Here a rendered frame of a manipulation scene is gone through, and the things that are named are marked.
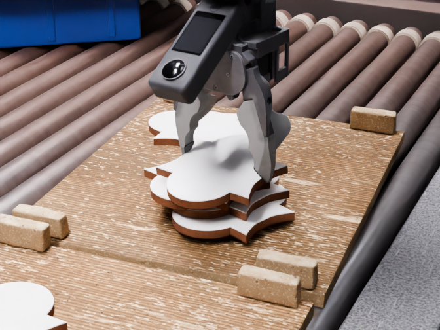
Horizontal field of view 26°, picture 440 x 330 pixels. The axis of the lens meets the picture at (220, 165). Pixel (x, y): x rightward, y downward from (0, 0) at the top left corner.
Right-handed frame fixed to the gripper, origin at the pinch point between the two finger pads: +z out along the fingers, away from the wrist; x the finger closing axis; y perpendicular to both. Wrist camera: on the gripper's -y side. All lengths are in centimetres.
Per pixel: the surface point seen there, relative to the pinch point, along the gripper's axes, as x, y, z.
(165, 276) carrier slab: -2.8, -13.0, 6.1
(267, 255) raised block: -11.0, -7.5, 3.5
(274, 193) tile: -4.7, 3.1, 3.2
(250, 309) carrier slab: -12.6, -12.6, 6.2
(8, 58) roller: 61, 24, 8
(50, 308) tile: 1.0, -24.5, 5.0
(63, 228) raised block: 10.1, -13.8, 4.7
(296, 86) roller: 17.9, 43.2, 8.5
